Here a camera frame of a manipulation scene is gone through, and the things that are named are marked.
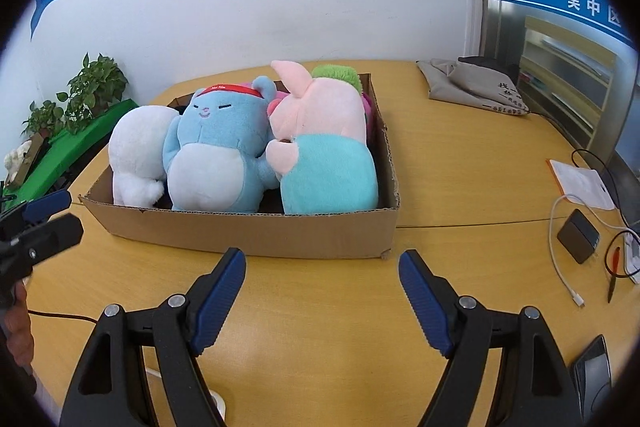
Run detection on white plush toy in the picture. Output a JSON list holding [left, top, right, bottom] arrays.
[[108, 105, 178, 208]]

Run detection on black charger adapter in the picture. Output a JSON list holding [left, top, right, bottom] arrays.
[[556, 208, 601, 264]]

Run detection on white paper bag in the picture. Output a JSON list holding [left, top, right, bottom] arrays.
[[549, 159, 615, 211]]

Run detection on red and black pen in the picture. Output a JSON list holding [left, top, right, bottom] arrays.
[[607, 247, 621, 304]]

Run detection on green-haired plush toy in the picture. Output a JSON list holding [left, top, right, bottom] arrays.
[[311, 64, 363, 95]]

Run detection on grey cloth bag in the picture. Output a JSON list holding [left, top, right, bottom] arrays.
[[416, 59, 531, 116]]

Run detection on green bench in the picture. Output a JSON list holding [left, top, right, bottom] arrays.
[[0, 98, 140, 202]]

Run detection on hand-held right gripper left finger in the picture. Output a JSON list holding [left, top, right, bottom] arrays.
[[59, 248, 247, 427]]

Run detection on small potted plant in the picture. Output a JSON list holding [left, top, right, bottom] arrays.
[[21, 100, 66, 138]]

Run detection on blue plush cat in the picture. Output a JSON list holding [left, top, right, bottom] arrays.
[[161, 75, 281, 214]]

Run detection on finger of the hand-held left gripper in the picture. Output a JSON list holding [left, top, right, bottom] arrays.
[[15, 213, 84, 265], [22, 189, 72, 223]]

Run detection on small white figurine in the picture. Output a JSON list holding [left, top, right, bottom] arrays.
[[4, 142, 31, 182]]

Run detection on white power strip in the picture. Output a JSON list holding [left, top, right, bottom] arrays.
[[625, 232, 640, 283]]

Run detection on white charging cable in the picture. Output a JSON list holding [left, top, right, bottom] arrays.
[[549, 194, 640, 309]]

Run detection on teal and pink plush pig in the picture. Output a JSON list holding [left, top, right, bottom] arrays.
[[265, 60, 378, 214]]

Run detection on small brown cardboard box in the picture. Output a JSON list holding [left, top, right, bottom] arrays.
[[22, 134, 51, 168]]

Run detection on thin black cable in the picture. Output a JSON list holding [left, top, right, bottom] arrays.
[[27, 309, 101, 323]]

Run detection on black phone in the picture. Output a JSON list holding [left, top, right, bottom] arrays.
[[571, 334, 613, 425]]

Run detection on pink plush bear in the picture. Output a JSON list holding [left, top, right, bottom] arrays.
[[360, 92, 377, 142]]

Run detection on person's left hand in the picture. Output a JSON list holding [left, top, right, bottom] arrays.
[[2, 282, 36, 375]]

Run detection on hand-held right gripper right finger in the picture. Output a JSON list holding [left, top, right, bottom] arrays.
[[398, 249, 586, 427]]

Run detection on large potted plant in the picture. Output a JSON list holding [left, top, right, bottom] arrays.
[[56, 53, 130, 120]]

